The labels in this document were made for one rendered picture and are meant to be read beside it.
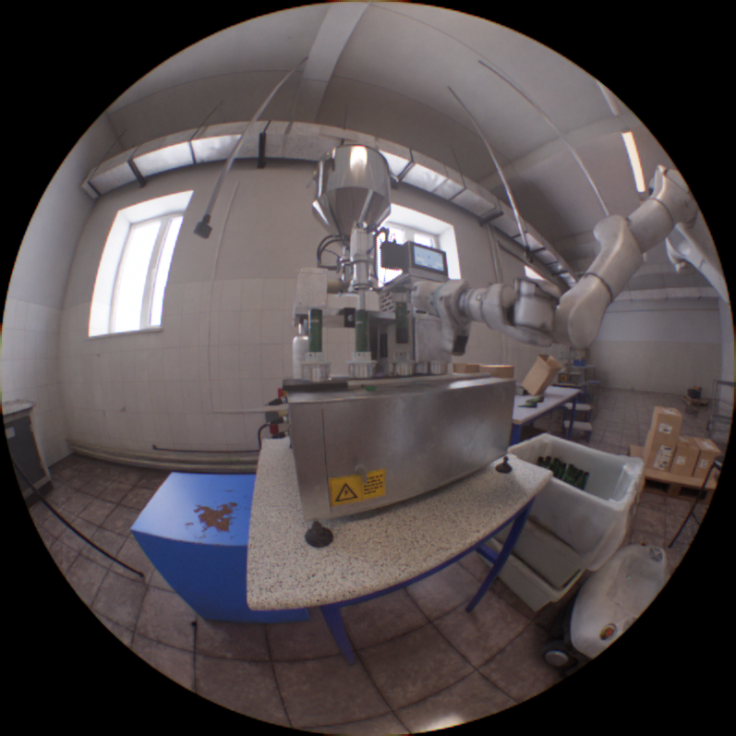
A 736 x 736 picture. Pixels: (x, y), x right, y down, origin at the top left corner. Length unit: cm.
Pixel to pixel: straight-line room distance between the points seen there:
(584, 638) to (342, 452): 99
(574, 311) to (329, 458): 41
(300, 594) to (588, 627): 88
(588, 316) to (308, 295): 59
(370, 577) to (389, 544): 8
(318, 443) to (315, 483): 7
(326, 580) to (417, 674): 79
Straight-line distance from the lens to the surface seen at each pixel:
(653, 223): 55
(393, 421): 38
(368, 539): 45
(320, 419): 34
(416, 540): 45
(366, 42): 344
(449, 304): 38
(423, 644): 113
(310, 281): 61
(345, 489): 41
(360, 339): 50
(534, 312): 29
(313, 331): 48
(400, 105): 375
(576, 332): 32
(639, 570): 127
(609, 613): 101
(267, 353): 197
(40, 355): 368
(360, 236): 57
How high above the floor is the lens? 109
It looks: 3 degrees down
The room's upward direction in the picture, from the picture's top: straight up
